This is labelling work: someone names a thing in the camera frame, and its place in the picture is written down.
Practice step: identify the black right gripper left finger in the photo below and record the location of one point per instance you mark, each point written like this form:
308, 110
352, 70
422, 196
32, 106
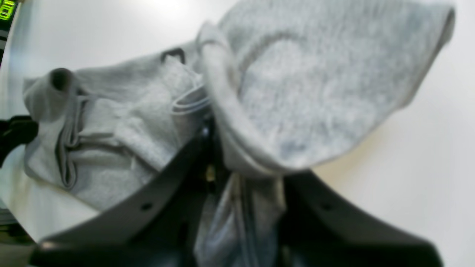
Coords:
155, 227

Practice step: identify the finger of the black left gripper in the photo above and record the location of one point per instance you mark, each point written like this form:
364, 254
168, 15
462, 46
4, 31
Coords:
16, 131

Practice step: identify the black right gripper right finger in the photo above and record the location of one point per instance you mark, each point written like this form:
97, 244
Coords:
322, 229

